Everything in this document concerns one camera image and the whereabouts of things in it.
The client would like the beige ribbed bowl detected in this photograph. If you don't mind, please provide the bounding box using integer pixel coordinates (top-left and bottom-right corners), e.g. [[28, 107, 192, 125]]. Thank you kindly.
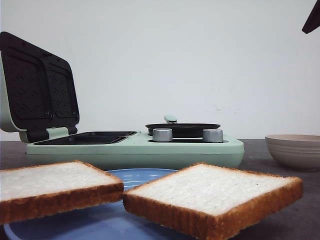
[[265, 134, 320, 170]]

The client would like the silver control knob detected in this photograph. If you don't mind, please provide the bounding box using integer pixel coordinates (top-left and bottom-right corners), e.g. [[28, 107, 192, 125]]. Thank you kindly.
[[152, 128, 173, 142], [202, 128, 224, 143]]

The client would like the left silver control knob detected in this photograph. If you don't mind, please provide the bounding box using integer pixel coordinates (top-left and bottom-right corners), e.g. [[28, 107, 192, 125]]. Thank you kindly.
[[152, 128, 173, 142]]

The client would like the right silver control knob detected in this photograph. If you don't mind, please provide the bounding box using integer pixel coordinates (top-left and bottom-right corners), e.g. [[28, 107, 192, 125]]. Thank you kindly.
[[202, 128, 224, 143]]

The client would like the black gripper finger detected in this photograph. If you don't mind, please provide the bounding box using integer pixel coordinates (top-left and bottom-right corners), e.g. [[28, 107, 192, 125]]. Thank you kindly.
[[302, 0, 320, 34]]

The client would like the white bread slice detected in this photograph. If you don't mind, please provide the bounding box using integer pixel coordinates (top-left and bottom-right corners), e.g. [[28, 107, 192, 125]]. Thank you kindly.
[[0, 160, 124, 225], [123, 163, 303, 240]]

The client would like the black frying pan green handle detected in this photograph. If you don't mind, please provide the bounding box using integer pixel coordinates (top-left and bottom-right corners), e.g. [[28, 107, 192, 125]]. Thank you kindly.
[[145, 114, 221, 138]]

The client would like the blue plastic plate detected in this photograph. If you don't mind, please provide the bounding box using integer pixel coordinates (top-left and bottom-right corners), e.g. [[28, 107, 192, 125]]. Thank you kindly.
[[3, 167, 191, 240]]

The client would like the mint green sandwich maker lid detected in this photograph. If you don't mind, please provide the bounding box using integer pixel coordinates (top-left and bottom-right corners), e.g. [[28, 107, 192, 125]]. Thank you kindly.
[[0, 31, 80, 143]]

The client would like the mint green breakfast maker base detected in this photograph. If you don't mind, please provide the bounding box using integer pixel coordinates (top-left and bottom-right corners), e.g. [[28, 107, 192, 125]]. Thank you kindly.
[[26, 129, 245, 170]]

